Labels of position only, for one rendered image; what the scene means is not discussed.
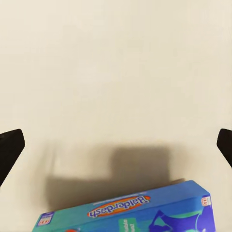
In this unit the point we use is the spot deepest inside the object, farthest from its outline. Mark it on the bed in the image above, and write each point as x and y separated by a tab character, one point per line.
113	97

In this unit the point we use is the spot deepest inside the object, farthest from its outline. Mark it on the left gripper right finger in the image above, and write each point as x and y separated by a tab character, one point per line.
224	143

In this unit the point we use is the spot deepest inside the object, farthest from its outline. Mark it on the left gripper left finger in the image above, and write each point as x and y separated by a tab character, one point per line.
12	144

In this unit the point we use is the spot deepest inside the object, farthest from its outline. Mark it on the board game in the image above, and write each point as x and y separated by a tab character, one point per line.
183	207

